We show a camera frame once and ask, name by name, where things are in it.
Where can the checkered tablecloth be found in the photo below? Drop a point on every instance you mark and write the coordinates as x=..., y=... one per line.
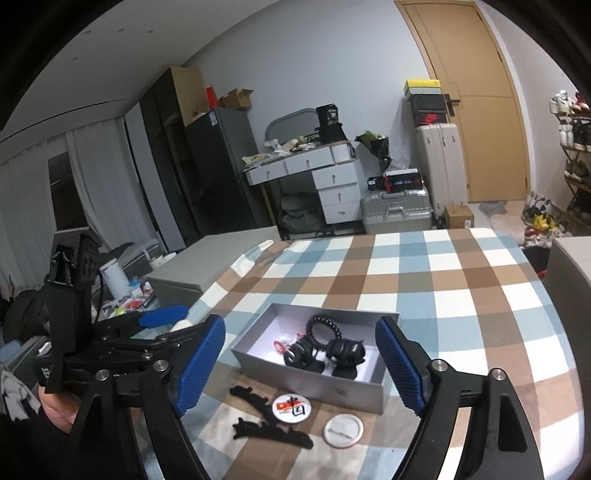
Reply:
x=438, y=286

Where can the pile of shoes on floor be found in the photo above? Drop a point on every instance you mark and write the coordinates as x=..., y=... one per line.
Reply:
x=542, y=219

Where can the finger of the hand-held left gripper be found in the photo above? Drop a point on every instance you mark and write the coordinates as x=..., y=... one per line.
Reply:
x=161, y=316
x=180, y=339

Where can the black long hair clip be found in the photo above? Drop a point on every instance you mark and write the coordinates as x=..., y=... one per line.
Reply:
x=249, y=394
x=272, y=431

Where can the open cardboard box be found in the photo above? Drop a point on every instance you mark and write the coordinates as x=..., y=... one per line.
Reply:
x=236, y=98

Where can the dark grey refrigerator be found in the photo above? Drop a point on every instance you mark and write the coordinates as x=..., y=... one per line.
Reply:
x=221, y=175

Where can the silver cardboard box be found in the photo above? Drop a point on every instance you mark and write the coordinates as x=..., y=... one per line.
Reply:
x=355, y=394

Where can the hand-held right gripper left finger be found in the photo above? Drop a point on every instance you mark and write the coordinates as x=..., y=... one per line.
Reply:
x=201, y=369

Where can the wooden door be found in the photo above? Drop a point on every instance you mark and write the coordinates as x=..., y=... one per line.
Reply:
x=480, y=115

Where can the small black box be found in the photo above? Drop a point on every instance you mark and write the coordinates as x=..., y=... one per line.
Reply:
x=375, y=183

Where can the person's left forearm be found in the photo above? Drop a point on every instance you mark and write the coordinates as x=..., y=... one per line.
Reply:
x=46, y=457

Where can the grey framed mirror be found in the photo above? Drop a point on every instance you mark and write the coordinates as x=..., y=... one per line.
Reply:
x=291, y=124

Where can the dark wardrobe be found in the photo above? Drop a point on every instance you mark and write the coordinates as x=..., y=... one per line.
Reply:
x=161, y=161

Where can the grey door mat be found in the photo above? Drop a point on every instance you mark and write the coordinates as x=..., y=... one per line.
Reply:
x=494, y=206

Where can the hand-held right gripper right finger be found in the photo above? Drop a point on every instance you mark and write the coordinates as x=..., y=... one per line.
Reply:
x=399, y=369

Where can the clutter on dresser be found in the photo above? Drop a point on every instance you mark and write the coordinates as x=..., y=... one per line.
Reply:
x=281, y=150

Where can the black wrapped flower bouquet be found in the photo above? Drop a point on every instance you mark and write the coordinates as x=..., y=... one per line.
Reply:
x=376, y=143

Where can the small red charm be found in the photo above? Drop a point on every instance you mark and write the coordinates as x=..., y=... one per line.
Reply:
x=280, y=345

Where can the small black claw clip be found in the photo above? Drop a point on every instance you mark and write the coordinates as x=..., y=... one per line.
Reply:
x=317, y=367

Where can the red and black shoe box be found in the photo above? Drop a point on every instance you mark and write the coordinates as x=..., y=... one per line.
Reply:
x=431, y=118

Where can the plain grey cabinet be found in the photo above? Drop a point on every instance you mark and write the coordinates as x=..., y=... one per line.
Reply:
x=570, y=272

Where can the tall cardboard panel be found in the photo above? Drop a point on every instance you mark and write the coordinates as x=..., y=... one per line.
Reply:
x=187, y=94

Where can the rows of shoes on rack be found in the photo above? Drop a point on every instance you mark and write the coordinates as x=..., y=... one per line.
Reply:
x=575, y=134

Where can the clutter on side table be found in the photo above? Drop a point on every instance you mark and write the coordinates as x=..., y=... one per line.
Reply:
x=131, y=302

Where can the yellow lid shoe box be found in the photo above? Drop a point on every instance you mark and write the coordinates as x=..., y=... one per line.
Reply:
x=422, y=86

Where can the white dresser with drawers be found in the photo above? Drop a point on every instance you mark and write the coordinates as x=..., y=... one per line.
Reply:
x=339, y=184

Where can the large black claw clip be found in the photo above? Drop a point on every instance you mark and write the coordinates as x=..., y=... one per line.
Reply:
x=346, y=353

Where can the silver ribbed suitcase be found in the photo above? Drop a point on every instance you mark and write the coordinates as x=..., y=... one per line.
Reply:
x=397, y=212

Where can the white upright suitcase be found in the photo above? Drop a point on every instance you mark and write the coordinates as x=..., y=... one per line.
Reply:
x=441, y=170

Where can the red and black flat box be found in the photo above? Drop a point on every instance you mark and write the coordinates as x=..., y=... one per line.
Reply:
x=402, y=182

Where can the brown cardboard box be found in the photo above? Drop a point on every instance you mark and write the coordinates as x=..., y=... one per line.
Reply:
x=459, y=217

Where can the red and white round badge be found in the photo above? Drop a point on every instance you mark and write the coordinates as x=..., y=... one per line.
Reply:
x=291, y=406

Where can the wooden shoe rack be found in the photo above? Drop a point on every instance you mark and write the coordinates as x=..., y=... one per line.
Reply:
x=577, y=184

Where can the white curtain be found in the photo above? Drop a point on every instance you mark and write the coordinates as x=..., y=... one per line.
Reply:
x=32, y=184

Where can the white bottle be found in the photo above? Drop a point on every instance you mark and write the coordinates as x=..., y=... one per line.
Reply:
x=115, y=277

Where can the black paper bag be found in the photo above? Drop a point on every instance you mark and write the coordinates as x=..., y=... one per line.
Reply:
x=330, y=122

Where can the person's left hand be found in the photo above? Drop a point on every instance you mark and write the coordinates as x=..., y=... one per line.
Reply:
x=60, y=408

